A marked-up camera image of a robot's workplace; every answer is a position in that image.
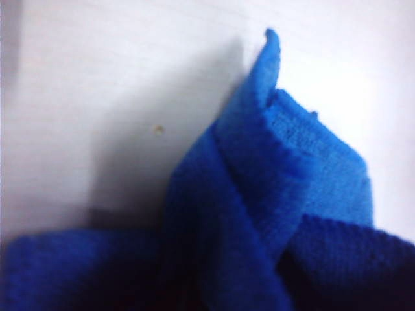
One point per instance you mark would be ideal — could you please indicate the blue microfiber rag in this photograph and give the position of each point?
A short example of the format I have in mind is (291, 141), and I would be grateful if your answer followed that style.
(275, 162)

